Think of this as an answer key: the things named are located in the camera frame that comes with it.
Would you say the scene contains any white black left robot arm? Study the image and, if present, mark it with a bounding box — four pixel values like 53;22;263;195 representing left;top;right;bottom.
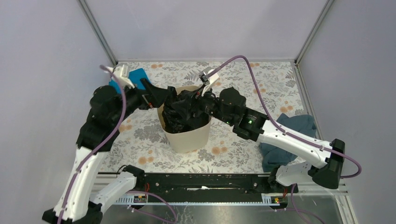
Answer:
42;78;170;224

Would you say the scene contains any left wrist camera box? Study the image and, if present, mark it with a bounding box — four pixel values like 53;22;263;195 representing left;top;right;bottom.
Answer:
113;64;135;89

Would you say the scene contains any bright blue folded cloth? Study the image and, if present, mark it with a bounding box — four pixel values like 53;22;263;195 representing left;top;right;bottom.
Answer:
109;68;152;93

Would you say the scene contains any dark teal crumpled cloth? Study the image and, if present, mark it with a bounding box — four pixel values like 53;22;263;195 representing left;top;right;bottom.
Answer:
259;113;317;173

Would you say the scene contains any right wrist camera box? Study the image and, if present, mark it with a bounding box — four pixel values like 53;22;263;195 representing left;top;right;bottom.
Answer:
198;67;219;96

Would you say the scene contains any grey metal front tray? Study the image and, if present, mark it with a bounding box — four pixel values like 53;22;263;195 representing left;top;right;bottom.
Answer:
101;195;343;224

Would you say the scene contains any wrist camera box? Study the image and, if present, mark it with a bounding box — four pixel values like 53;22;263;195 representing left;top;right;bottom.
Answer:
113;64;135;89
198;67;219;96

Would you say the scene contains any beige plastic trash bin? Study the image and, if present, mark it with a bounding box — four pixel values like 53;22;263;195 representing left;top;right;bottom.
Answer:
157;85;211;153

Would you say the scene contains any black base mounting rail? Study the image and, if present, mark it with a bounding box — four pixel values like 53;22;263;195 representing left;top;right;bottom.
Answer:
132;173;286;203

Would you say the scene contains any black plastic trash bag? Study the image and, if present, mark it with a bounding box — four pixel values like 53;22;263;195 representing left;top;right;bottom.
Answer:
161;86;210;133

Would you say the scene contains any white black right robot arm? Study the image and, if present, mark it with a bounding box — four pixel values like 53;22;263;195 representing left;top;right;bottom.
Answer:
191;87;345;192

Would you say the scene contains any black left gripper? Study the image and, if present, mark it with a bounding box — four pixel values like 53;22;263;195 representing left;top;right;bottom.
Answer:
112;77;170;125

